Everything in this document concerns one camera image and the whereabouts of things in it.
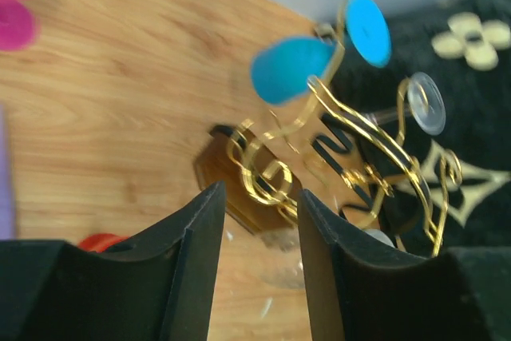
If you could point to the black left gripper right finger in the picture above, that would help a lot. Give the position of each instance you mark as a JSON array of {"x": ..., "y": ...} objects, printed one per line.
[{"x": 359, "y": 288}]

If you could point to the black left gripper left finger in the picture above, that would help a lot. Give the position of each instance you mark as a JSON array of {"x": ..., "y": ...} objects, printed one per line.
[{"x": 155, "y": 285}]

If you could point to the red plastic wine glass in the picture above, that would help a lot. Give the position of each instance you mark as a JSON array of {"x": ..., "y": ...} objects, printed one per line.
[{"x": 100, "y": 242}]

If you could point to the clear wine glass front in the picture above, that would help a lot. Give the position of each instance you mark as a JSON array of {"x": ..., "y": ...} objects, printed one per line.
[{"x": 273, "y": 257}]

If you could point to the clear wine glass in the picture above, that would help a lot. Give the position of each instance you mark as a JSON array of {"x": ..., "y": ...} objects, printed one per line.
[
  {"x": 419, "y": 98},
  {"x": 273, "y": 257}
]

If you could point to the clear wine glass back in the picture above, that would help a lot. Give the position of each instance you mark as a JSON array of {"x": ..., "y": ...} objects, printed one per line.
[{"x": 419, "y": 98}]

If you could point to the magenta plastic wine glass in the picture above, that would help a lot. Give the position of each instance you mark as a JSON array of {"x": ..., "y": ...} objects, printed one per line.
[{"x": 18, "y": 25}]

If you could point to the blue plastic wine glass back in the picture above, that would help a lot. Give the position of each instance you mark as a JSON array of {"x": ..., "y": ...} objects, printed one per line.
[{"x": 279, "y": 73}]

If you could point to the purple folded cloth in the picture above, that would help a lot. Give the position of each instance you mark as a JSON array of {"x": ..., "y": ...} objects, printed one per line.
[{"x": 8, "y": 214}]

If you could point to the black floral plush pillow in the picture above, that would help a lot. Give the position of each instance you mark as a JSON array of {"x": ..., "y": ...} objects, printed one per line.
[{"x": 464, "y": 46}]

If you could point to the gold wire wine glass rack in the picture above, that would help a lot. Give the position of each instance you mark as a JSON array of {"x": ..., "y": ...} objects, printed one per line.
[{"x": 370, "y": 159}]

